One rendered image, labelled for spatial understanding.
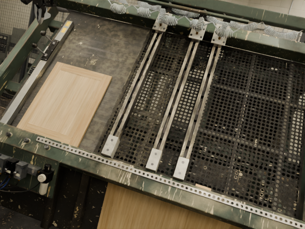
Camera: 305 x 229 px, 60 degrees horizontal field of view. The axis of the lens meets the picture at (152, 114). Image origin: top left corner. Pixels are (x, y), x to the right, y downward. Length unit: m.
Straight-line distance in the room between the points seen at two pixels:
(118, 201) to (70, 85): 0.87
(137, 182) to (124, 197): 0.34
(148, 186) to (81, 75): 0.92
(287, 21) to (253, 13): 0.29
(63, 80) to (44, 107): 0.24
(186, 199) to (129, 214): 0.52
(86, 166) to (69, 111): 0.42
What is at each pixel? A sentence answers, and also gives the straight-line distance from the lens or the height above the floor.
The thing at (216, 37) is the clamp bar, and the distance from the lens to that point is 2.05.
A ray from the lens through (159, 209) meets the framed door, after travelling 1.85.
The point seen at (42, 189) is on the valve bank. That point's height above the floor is 0.65.
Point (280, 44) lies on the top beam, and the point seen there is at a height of 1.86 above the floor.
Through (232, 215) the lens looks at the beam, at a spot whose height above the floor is 0.83.
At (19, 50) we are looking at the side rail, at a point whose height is 1.36.
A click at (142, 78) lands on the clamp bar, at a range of 1.83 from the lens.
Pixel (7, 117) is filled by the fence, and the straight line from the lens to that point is 1.97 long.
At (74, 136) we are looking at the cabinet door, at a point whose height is 0.95.
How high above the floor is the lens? 1.46
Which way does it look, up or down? 9 degrees down
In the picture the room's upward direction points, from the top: 15 degrees clockwise
